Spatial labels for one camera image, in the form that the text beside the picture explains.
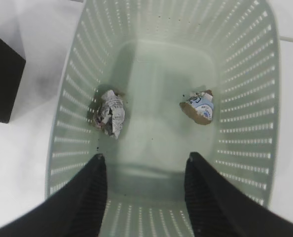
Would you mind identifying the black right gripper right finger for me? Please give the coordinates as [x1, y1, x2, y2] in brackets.
[184, 152, 293, 237]

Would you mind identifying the white paper ball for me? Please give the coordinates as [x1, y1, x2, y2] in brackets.
[92, 90, 125, 139]

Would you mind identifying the black mesh pen holder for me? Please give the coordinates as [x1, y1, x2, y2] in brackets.
[0, 39, 26, 123]

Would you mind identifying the green plastic basket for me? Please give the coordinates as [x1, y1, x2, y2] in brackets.
[46, 0, 280, 237]

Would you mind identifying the brown paper ball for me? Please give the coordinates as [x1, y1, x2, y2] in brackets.
[179, 90, 214, 125]

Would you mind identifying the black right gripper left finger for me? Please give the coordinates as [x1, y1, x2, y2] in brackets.
[0, 154, 108, 237]

